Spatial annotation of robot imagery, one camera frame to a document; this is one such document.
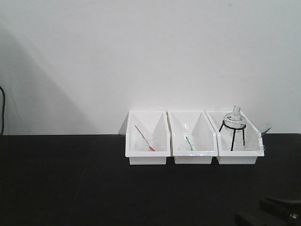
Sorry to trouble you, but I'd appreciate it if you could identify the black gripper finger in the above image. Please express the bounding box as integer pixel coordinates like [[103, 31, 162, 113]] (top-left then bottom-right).
[[259, 197, 301, 216], [236, 212, 281, 226]]

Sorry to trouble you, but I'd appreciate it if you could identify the right white storage bin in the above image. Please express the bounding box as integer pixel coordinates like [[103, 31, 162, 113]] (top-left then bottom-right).
[[205, 110, 265, 164]]

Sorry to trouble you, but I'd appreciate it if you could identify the white storage bin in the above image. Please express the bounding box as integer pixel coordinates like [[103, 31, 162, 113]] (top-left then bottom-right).
[[205, 110, 265, 164], [167, 111, 218, 164], [125, 111, 171, 165]]

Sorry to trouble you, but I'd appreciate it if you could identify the green tipped stirring stick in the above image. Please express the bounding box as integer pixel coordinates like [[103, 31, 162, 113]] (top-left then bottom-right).
[[185, 136, 195, 151]]

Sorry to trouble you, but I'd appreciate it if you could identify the middle white storage bin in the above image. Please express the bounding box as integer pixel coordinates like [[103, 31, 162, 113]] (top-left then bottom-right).
[[167, 111, 218, 164]]

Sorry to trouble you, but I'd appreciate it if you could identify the small clear cup middle bin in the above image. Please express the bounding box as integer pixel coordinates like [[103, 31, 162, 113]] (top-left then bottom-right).
[[186, 137, 199, 151]]

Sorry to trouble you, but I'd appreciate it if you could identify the small clear cup bin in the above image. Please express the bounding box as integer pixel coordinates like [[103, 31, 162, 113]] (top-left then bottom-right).
[[186, 137, 199, 151], [143, 132, 158, 148]]

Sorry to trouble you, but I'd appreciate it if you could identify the clear glass flask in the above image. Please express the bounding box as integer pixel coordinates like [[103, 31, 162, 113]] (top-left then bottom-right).
[[223, 105, 246, 131]]

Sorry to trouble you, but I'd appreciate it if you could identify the red tipped stirring stick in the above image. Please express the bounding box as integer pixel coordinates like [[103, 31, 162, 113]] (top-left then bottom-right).
[[135, 125, 155, 152]]

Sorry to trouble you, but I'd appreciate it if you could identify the left white storage bin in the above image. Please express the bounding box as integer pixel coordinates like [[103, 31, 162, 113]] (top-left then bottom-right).
[[125, 111, 171, 165]]

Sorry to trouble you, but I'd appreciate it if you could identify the small clear cup left bin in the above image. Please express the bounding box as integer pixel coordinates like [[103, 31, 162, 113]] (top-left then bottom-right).
[[143, 132, 158, 148]]

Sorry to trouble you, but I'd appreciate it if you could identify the black wire tripod stand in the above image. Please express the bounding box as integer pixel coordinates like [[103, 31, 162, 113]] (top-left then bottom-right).
[[219, 120, 246, 151]]

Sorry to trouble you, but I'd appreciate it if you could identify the black cable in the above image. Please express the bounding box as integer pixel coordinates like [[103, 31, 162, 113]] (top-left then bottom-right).
[[0, 86, 7, 136]]

